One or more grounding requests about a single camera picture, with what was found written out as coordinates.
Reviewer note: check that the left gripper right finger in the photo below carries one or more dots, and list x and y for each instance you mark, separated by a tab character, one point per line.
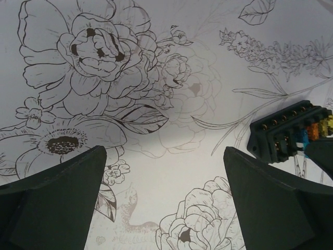
276	209

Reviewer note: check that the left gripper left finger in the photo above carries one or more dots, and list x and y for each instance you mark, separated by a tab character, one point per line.
53	209

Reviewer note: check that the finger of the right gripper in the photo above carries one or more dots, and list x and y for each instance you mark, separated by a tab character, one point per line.
320	152

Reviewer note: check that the black fuse box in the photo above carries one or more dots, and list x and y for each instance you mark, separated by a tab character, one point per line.
286	133

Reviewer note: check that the floral printed table mat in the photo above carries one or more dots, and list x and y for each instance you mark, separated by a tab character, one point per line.
165	87

